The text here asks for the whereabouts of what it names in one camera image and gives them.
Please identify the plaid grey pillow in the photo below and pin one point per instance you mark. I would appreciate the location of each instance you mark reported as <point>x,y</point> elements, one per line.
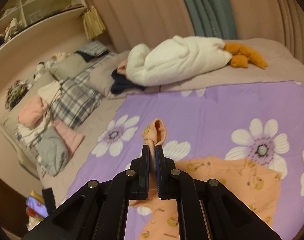
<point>78,100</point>

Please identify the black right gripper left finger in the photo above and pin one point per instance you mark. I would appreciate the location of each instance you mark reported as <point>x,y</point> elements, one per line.
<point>127,185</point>

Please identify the purple floral bed sheet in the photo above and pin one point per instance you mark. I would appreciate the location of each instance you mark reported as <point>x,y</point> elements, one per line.
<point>250,137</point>

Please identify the white plush goose toy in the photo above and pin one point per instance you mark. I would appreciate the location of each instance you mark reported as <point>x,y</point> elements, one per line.
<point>181,58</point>

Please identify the striped blue folded cloth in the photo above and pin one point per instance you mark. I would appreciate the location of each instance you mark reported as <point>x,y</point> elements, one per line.
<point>92,50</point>

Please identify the small plush toys pile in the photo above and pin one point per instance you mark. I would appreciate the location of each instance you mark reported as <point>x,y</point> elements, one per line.
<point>43,67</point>

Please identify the colourful phone screen item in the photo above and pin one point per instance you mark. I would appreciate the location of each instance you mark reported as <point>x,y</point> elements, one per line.
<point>35,209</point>

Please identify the dark navy garment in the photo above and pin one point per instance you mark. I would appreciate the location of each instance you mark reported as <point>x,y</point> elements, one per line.
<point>121,83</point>

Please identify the beige pink curtain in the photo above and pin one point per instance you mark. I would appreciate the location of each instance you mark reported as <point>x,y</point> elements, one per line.
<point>130,22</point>

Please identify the orange cartoon print baby garment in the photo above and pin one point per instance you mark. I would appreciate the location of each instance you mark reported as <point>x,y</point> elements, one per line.
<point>237,198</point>

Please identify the grey folded garment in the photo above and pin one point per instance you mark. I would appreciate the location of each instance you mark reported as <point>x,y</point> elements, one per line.
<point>53,154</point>

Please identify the pink fleece garment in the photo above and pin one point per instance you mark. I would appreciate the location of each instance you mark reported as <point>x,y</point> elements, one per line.
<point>32,111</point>

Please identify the beige wall shelf unit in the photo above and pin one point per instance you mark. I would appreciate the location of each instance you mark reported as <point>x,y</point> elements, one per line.
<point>23,20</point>

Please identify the teal curtain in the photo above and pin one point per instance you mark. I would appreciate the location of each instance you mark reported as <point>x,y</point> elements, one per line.
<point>212,18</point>

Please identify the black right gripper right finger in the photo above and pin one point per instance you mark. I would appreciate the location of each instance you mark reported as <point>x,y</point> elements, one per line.
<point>173,183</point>

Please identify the green floral hair accessory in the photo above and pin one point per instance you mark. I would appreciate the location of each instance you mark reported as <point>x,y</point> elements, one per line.
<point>16,92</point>

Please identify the straw tassel bundle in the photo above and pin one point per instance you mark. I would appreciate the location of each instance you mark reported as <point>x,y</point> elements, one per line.
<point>93,24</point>

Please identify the pink folded garment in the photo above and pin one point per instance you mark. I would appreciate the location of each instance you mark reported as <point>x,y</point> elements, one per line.
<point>71,138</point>

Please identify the taupe pillow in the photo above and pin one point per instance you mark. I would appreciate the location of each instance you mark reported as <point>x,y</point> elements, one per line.
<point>72,66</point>

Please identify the white cream garment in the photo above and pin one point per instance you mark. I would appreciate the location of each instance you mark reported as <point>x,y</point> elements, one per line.
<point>30,136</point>

